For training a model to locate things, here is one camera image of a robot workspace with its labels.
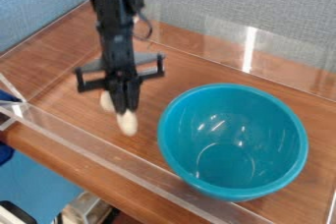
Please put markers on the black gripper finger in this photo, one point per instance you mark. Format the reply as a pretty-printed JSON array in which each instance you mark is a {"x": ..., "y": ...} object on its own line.
[
  {"x": 118, "y": 95},
  {"x": 133, "y": 92}
]

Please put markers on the clear acrylic left bracket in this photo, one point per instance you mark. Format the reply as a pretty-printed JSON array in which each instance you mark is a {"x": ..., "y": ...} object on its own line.
[{"x": 10, "y": 103}]

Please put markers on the white toy mushroom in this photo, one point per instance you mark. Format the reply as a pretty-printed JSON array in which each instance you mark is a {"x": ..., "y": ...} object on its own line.
[{"x": 127, "y": 120}]

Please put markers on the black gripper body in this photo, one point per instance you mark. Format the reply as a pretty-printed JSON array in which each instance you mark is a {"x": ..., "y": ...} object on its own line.
[{"x": 121, "y": 69}]

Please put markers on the blue plastic bowl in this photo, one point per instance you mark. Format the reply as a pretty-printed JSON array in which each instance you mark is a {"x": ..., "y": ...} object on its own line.
[{"x": 233, "y": 140}]

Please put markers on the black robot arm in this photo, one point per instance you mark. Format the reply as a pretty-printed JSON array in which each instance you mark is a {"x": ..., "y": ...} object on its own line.
[{"x": 115, "y": 13}]

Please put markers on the blue cloth object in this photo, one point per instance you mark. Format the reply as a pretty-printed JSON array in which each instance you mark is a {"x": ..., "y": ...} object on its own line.
[{"x": 6, "y": 149}]

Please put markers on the clear acrylic back barrier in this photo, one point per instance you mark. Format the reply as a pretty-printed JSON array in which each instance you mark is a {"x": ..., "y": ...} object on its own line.
[{"x": 287, "y": 61}]

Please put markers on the grey clutter below table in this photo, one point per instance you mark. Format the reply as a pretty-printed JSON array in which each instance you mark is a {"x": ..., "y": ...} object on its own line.
[{"x": 87, "y": 210}]

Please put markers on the black white device below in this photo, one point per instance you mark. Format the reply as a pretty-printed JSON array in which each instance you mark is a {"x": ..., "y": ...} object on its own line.
[{"x": 14, "y": 215}]

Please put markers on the clear acrylic barrier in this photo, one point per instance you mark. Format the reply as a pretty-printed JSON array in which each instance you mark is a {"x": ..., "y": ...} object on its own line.
[
  {"x": 145, "y": 190},
  {"x": 287, "y": 61}
]

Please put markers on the clear acrylic front barrier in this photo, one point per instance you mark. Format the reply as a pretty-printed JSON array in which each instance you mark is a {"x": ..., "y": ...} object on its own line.
[{"x": 145, "y": 190}]

